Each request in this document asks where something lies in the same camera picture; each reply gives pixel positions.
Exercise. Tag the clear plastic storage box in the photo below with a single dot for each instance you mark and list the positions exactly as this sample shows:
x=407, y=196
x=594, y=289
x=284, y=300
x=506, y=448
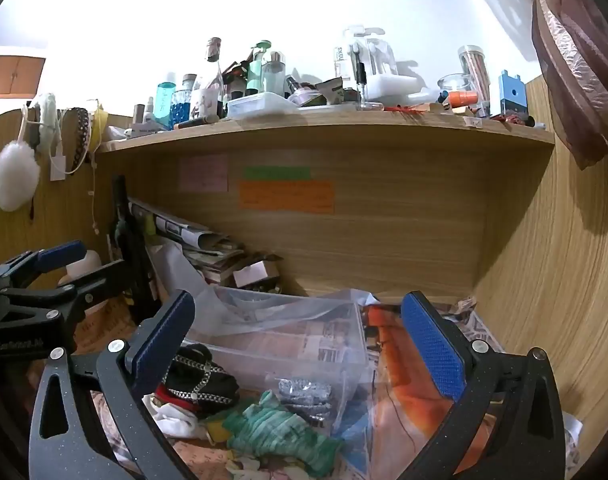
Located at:
x=284, y=345

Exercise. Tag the white cloth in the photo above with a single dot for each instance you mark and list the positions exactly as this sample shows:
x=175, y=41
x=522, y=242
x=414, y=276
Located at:
x=176, y=420

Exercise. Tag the brown garment in plastic cover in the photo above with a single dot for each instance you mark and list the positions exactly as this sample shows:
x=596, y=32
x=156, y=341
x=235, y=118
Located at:
x=568, y=75

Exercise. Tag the blue liquid bottle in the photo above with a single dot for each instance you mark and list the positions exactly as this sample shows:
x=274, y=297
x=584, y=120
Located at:
x=164, y=102

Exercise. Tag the blue plastic block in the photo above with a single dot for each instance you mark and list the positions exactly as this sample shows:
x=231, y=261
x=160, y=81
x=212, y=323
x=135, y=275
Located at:
x=512, y=96

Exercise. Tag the clear plastic bag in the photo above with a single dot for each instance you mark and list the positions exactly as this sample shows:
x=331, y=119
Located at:
x=304, y=307

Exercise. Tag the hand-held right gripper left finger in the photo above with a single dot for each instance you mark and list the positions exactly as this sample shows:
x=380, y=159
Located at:
x=159, y=332

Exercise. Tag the brown tube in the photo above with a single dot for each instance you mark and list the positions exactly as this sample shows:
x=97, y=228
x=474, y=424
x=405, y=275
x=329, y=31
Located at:
x=199, y=121

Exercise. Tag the wooden shelf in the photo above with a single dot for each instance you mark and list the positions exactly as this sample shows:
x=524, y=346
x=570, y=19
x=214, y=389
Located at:
x=334, y=122

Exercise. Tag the pink paper note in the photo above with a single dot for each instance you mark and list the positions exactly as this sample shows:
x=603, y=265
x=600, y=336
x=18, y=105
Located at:
x=204, y=173

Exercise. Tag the orange fabric bag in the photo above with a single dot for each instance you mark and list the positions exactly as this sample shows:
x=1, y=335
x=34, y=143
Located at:
x=398, y=395

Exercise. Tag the green paper note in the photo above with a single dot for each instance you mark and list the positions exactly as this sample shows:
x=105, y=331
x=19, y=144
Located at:
x=276, y=173

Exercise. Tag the white plastic tray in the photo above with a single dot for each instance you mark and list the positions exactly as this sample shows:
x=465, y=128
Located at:
x=261, y=105

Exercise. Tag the orange paper note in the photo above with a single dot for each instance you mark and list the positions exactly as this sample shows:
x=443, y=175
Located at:
x=286, y=196

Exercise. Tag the white paper tag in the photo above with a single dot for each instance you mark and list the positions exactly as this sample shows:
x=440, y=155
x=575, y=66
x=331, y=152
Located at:
x=57, y=168

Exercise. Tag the white printed mug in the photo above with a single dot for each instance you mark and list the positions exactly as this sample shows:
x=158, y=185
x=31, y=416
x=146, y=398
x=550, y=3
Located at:
x=206, y=104

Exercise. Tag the small cardboard box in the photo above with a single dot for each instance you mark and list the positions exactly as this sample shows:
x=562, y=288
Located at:
x=256, y=274

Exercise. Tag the clear glass cup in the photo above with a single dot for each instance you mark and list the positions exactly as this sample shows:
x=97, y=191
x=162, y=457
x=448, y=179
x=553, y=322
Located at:
x=453, y=85

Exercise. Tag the white fluffy headband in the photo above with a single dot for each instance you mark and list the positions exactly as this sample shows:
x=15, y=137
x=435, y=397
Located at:
x=48, y=115

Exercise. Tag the wooden cabinet door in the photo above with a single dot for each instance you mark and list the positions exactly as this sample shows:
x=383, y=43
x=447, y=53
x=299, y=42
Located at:
x=9, y=76

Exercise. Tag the yellow cloth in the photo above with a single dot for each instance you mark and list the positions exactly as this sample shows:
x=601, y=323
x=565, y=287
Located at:
x=216, y=430

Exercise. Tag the white fluffy puff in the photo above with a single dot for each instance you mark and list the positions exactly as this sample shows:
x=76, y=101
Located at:
x=14, y=177

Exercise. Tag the mint green bottle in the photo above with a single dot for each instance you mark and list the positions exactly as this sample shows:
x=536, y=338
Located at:
x=257, y=70

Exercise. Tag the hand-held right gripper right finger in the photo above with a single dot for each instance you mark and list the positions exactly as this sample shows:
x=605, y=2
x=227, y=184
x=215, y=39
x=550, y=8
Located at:
x=433, y=347

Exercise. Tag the glass jar of blue beads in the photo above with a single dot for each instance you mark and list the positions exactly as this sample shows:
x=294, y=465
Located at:
x=182, y=110

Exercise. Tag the yellow hanging pouch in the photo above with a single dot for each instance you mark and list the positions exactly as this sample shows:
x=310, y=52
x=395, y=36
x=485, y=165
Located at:
x=100, y=122

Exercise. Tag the green striped cloth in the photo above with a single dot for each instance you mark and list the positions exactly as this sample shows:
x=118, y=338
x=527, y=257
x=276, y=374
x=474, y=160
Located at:
x=279, y=435

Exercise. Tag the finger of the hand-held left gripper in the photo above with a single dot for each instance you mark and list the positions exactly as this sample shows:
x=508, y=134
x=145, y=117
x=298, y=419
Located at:
x=61, y=253
x=106, y=280

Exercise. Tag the crumpled newspaper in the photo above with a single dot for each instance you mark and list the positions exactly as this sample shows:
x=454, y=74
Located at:
x=478, y=330

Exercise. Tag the clear canister of sticks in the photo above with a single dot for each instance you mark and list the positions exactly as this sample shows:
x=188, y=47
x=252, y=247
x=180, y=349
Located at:
x=473, y=67

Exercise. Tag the tall clear bottle dark cap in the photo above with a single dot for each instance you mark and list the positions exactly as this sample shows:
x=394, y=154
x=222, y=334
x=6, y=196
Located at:
x=213, y=72

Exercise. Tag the orange tube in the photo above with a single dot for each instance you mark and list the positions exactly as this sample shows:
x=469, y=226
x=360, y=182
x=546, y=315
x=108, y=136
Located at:
x=462, y=98

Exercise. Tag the clear grey bottle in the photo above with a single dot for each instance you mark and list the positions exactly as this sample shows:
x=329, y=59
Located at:
x=274, y=75

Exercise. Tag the white paper sheet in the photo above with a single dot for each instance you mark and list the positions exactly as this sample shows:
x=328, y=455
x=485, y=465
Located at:
x=573, y=435

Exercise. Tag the stack of newspapers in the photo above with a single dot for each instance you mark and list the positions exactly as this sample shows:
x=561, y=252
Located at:
x=199, y=247

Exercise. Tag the bag of silver foil packets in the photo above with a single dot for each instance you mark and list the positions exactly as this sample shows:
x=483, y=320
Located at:
x=304, y=395

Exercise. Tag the white plastic box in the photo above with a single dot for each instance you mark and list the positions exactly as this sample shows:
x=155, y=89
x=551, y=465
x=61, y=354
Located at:
x=391, y=86

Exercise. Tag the red cloth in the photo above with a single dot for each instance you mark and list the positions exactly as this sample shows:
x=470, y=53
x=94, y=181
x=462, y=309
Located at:
x=166, y=394

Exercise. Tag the patterned headband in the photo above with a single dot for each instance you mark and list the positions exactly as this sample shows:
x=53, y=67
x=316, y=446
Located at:
x=82, y=132

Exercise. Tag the white plastic container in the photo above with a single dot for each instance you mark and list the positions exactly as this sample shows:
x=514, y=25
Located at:
x=346, y=60

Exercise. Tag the dark dropper bottle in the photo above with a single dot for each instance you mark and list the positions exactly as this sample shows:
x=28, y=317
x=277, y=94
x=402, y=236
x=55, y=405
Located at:
x=362, y=87

